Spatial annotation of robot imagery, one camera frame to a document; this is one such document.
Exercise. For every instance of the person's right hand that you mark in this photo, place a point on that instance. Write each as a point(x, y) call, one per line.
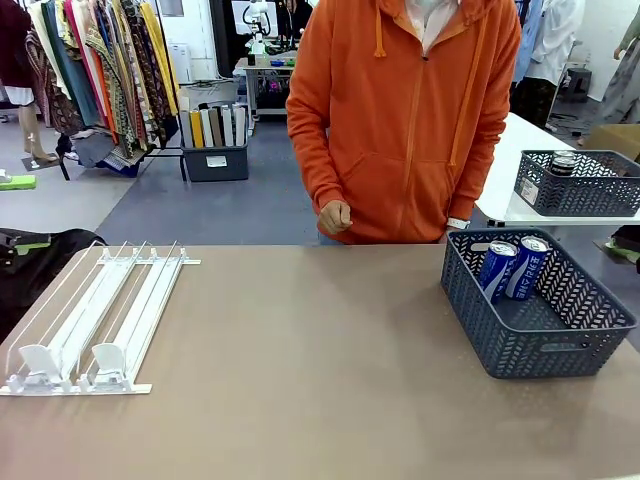
point(335, 216)

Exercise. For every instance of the blue Pocari Sweat can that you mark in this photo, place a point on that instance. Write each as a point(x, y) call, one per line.
point(527, 270)
point(495, 275)

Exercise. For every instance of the dark grey plastic basket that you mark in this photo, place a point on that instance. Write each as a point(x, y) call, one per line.
point(575, 195)
point(540, 350)

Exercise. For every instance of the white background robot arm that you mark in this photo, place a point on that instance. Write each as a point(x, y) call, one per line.
point(257, 25)

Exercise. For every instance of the person's right forearm orange sleeve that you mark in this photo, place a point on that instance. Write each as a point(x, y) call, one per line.
point(310, 165)

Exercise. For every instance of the person's left forearm orange sleeve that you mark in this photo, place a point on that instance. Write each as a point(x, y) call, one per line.
point(485, 165)

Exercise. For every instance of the person in orange hoodie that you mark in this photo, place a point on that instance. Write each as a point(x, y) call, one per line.
point(400, 125)

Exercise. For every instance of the white wristband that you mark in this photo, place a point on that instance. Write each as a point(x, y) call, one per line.
point(459, 223)

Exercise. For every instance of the dark grey storage bin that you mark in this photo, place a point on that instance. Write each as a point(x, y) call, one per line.
point(215, 165)

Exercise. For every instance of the light grey sample board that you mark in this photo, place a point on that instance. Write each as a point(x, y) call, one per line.
point(239, 125)
point(185, 130)

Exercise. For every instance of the white sample board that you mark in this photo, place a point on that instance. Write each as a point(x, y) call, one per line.
point(206, 129)
point(227, 126)

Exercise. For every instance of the brown sample board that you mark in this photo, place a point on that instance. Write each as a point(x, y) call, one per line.
point(216, 127)

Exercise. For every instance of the grey metal workbench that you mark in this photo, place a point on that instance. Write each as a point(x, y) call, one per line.
point(265, 80)

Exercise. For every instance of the yellow sample board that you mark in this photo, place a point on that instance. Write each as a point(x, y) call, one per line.
point(197, 130)

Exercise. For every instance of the white side table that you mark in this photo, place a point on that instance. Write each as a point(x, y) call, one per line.
point(505, 160)

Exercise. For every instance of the white air purifier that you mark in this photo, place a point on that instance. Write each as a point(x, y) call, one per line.
point(181, 62)

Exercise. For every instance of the grey cloth pile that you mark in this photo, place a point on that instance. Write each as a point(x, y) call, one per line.
point(100, 150)

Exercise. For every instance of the clothes rack with colourful garments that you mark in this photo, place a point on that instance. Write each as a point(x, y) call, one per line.
point(125, 75)

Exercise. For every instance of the black stool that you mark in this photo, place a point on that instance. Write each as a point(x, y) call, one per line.
point(580, 82)

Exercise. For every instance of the cardboard box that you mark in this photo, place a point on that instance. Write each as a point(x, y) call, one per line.
point(617, 140)

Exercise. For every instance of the black fabric bag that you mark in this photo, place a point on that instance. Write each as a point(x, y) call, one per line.
point(40, 280)

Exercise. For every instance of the green and white floor mop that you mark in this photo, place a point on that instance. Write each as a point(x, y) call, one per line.
point(17, 182)

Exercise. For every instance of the mannequin with maroon garment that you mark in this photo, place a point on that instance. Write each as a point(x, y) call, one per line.
point(15, 50)

